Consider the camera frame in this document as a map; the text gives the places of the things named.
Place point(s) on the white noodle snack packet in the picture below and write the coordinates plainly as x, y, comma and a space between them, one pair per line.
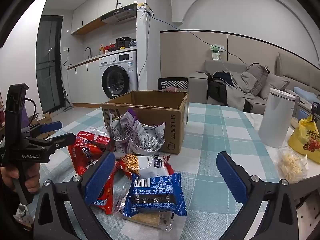
150, 166

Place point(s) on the purple silver-backed snack packet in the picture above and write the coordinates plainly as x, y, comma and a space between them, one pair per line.
122, 127

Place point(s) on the dark grey pillow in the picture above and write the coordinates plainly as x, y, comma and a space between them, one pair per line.
260, 77

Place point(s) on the wall socket with charger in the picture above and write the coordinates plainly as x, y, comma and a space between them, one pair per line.
215, 52

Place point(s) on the purple printed snack packet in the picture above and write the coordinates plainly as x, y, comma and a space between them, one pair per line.
145, 140

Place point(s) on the dark glass door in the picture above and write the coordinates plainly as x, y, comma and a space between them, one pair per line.
48, 67

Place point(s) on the yellow plastic bag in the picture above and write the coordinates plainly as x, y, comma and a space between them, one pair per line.
303, 135

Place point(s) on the range hood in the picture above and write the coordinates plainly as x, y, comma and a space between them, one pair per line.
120, 15

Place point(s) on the grey sofa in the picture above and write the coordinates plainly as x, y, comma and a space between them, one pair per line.
197, 85

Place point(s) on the white cylindrical bin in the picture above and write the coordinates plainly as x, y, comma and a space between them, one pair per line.
275, 120

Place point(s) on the black rice cooker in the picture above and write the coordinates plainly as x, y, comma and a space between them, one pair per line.
123, 42

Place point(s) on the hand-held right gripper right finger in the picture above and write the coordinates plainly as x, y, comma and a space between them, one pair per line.
232, 177

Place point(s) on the dark clothes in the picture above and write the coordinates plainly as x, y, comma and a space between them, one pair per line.
220, 87

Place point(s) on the grey jacket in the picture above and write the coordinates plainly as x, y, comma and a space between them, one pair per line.
243, 87

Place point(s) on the white upper kitchen cabinets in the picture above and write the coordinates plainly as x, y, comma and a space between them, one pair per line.
100, 5

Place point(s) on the light blue pillow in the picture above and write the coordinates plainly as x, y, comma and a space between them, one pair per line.
305, 95

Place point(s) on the white washing machine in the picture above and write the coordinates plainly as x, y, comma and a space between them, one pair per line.
120, 60

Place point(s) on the white lower kitchen cabinet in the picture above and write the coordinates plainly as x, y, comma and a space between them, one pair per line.
82, 80

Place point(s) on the light grey pillow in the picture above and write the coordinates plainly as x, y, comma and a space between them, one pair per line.
275, 85

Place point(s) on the white router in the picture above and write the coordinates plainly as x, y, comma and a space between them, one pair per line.
147, 7

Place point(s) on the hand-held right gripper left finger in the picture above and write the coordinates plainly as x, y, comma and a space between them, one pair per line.
100, 177

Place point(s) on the floor mop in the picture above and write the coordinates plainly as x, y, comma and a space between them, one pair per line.
67, 102

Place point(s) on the brown cardboard box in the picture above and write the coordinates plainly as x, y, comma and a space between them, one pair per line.
172, 130

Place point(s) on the red box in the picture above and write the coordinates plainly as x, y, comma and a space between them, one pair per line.
110, 48

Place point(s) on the red and white snack packet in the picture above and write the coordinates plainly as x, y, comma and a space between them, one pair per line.
95, 138

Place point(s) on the person's left hand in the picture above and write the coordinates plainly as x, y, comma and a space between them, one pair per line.
33, 183

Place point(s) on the pink bag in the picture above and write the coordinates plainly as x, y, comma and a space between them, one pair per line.
172, 89

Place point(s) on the clear bag of food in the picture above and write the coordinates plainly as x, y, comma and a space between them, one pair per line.
291, 166

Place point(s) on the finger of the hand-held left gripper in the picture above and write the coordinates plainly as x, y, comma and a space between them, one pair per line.
62, 141
51, 126

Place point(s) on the red snack packet blue logo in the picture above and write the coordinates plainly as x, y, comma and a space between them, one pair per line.
82, 155
107, 195

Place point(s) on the kitchen faucet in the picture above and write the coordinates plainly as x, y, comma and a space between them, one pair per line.
88, 51

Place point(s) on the yellow bottle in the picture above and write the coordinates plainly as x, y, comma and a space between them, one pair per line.
101, 50

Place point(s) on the patterned chair back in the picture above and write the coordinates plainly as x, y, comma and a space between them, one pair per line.
172, 82

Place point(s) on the black clip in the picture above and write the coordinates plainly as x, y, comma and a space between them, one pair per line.
314, 110

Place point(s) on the clear cracker packet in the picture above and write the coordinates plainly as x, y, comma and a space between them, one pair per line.
147, 220

